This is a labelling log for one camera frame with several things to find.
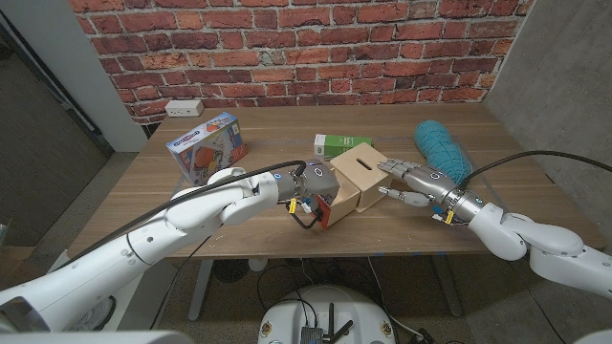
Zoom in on dark round floor object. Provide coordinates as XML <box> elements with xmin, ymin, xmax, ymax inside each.
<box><xmin>212</xmin><ymin>259</ymin><xmax>250</xmax><ymax>284</ymax></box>

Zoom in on white power outlet strip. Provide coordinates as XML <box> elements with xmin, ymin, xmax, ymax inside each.
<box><xmin>164</xmin><ymin>98</ymin><xmax>206</xmax><ymax>118</ymax></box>

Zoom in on dark grey table leg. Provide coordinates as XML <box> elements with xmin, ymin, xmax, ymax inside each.
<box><xmin>429</xmin><ymin>255</ymin><xmax>464</xmax><ymax>318</ymax></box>

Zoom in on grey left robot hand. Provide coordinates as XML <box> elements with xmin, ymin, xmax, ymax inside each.
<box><xmin>285</xmin><ymin>161</ymin><xmax>341</xmax><ymax>205</ymax></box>

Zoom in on wooden box with slot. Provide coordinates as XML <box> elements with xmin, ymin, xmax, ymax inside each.
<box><xmin>329</xmin><ymin>141</ymin><xmax>394</xmax><ymax>214</ymax></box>

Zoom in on thin black left wrist cable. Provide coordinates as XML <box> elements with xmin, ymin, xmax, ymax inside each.
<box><xmin>148</xmin><ymin>234</ymin><xmax>213</xmax><ymax>331</ymax></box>

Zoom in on teal yarn skein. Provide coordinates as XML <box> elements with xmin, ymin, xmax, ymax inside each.
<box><xmin>413</xmin><ymin>118</ymin><xmax>474</xmax><ymax>185</ymax></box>

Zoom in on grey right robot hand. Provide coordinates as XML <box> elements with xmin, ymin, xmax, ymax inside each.
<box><xmin>376</xmin><ymin>159</ymin><xmax>460</xmax><ymax>209</ymax></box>

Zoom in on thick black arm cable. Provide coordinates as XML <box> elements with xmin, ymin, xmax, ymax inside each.
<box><xmin>52</xmin><ymin>160</ymin><xmax>308</xmax><ymax>269</ymax></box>
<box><xmin>457</xmin><ymin>149</ymin><xmax>612</xmax><ymax>188</ymax></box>

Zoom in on colourful toy carton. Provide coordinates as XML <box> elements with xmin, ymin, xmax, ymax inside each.
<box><xmin>165</xmin><ymin>111</ymin><xmax>249</xmax><ymax>186</ymax></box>

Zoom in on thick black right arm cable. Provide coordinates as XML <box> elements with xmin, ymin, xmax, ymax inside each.
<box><xmin>457</xmin><ymin>149</ymin><xmax>612</xmax><ymax>188</ymax></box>

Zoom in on green and white package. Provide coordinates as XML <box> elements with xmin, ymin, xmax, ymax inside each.
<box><xmin>313</xmin><ymin>133</ymin><xmax>373</xmax><ymax>161</ymax></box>

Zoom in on wooden drawer with red front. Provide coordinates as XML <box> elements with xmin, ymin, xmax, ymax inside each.
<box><xmin>289</xmin><ymin>166</ymin><xmax>362</xmax><ymax>231</ymax></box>

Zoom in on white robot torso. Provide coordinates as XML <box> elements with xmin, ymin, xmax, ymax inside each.
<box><xmin>256</xmin><ymin>284</ymin><xmax>398</xmax><ymax>344</ymax></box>

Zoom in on grey torso electronics box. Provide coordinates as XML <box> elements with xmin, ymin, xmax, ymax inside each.
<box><xmin>299</xmin><ymin>326</ymin><xmax>324</xmax><ymax>344</ymax></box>

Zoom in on printed brick backdrop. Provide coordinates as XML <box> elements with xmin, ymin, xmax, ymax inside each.
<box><xmin>68</xmin><ymin>0</ymin><xmax>536</xmax><ymax>126</ymax></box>

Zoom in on white table leg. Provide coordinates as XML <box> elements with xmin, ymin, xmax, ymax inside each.
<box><xmin>187</xmin><ymin>259</ymin><xmax>215</xmax><ymax>322</ymax></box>

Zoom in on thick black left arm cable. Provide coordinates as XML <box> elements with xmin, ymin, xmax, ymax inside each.
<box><xmin>52</xmin><ymin>160</ymin><xmax>308</xmax><ymax>269</ymax></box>

